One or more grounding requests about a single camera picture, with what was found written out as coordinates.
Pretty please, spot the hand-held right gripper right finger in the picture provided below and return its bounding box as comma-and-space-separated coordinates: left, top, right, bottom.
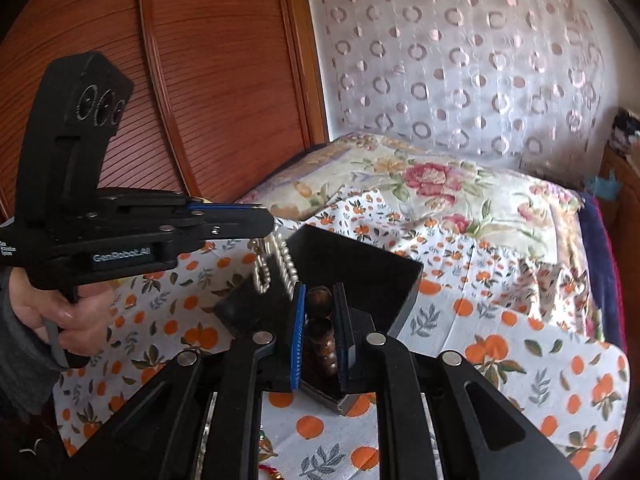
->
334, 282, 583, 480

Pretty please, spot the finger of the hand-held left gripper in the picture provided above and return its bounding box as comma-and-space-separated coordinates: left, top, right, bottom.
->
165, 207, 277, 252
187, 199, 267, 211

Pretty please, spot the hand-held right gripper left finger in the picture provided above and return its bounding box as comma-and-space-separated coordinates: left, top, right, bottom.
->
65, 282, 308, 480

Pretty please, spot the brown wooden bead bracelet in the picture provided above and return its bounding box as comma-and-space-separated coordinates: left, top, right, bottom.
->
305, 285, 342, 380

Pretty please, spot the white pearl bracelet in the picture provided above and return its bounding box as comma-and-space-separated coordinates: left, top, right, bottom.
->
250, 230, 302, 296

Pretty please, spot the black jewelry box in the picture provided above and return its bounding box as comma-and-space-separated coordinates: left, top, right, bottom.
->
214, 224, 425, 417

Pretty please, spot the person's left forearm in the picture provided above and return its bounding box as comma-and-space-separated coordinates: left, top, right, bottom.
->
0, 265, 68, 416

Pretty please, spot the person's left hand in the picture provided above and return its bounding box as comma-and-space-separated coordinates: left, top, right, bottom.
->
10, 280, 118, 362

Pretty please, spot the wooden louvred wardrobe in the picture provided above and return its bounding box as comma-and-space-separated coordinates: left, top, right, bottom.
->
0, 0, 332, 221

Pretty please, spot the red and gold ornament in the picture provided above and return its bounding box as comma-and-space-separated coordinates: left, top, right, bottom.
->
257, 435, 282, 480

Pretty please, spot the orange-print bed sheet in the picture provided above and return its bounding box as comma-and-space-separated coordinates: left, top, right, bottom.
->
50, 194, 632, 480

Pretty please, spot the floral quilt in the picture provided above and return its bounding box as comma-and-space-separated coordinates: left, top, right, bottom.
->
240, 132, 587, 267

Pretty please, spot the sheer circle-pattern curtain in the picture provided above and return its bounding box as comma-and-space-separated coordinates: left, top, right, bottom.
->
306, 0, 610, 182

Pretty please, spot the dark blue blanket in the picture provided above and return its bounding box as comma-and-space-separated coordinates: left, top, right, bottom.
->
575, 192, 627, 347

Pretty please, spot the teal plastic bag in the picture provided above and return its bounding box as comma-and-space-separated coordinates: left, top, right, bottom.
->
585, 170, 622, 199

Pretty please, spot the wooden cabinet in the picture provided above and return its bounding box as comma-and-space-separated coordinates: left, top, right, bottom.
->
597, 145, 640, 361

